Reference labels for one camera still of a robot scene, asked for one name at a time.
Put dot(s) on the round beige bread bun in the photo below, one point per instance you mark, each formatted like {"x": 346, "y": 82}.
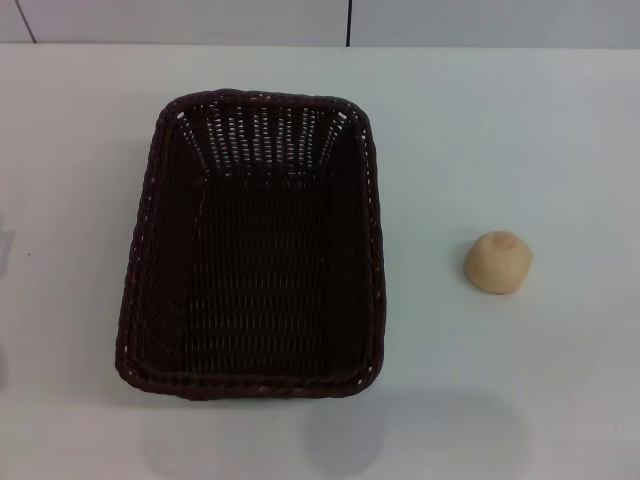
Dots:
{"x": 497, "y": 267}

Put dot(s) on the dark brown woven basket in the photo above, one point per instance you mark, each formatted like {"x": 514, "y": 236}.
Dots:
{"x": 270, "y": 280}

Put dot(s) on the black vertical wall strip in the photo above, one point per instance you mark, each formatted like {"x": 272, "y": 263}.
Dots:
{"x": 348, "y": 22}

